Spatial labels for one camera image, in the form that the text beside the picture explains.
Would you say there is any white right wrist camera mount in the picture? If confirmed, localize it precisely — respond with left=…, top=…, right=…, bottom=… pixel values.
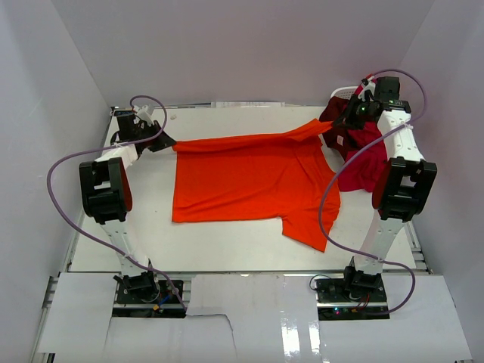
left=355, top=74, right=376, bottom=102

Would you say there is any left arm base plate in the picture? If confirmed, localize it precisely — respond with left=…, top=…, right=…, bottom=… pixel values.
left=112, top=280, right=186, bottom=318

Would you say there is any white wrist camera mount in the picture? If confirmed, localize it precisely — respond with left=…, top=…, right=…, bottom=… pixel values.
left=132, top=104, right=154, bottom=122
left=355, top=74, right=376, bottom=102

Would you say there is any printed paper sheet at wall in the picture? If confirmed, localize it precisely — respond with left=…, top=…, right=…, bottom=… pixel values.
left=210, top=101, right=285, bottom=108

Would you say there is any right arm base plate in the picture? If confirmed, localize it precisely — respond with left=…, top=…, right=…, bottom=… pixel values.
left=309, top=275, right=390, bottom=321

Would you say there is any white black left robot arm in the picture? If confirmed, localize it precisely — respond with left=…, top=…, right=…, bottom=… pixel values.
left=79, top=106, right=176, bottom=303

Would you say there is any pink magenta t shirt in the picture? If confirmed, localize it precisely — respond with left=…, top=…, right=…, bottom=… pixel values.
left=337, top=122, right=387, bottom=193

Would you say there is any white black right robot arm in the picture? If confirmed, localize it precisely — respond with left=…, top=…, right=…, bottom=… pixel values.
left=333, top=76, right=437, bottom=302

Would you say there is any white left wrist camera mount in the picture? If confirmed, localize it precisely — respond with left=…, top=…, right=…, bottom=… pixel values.
left=132, top=104, right=154, bottom=122

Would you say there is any orange t shirt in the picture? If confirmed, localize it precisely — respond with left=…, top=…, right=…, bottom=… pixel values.
left=172, top=119, right=341, bottom=252

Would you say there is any white perforated laundry basket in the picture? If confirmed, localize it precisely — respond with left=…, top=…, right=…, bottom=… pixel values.
left=331, top=86, right=358, bottom=100

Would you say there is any maroon t shirt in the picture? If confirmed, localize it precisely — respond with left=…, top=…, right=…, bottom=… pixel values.
left=318, top=96, right=358, bottom=162

